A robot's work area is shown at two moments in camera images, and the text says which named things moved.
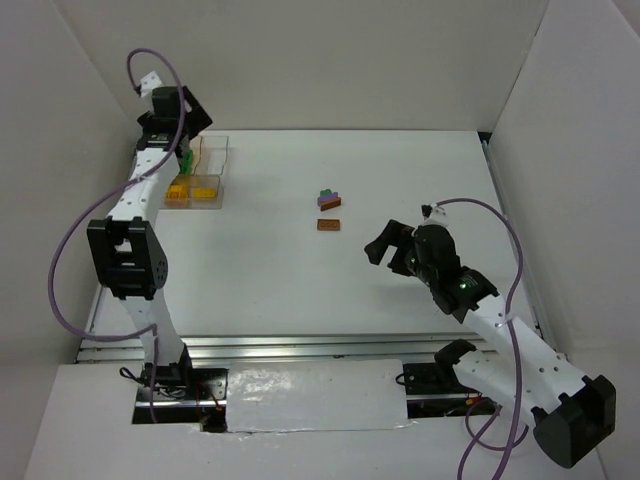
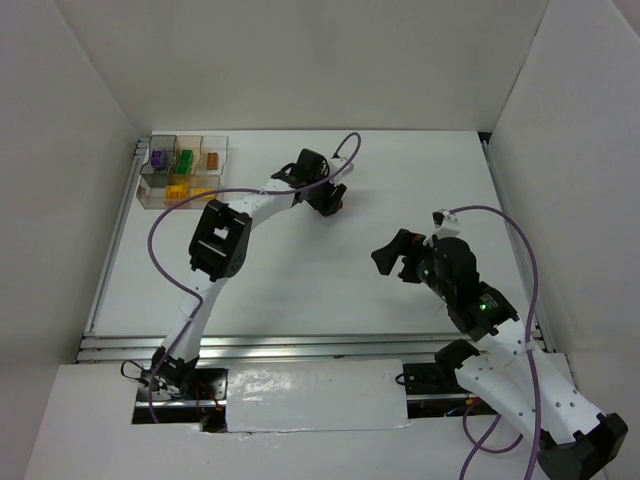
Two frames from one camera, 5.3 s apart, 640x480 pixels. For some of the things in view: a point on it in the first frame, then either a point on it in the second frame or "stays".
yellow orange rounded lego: [178, 192] stays
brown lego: [328, 224] → [212, 161]
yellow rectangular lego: [203, 193] stays
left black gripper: [185, 151] → [329, 198]
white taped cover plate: [363, 394] stays
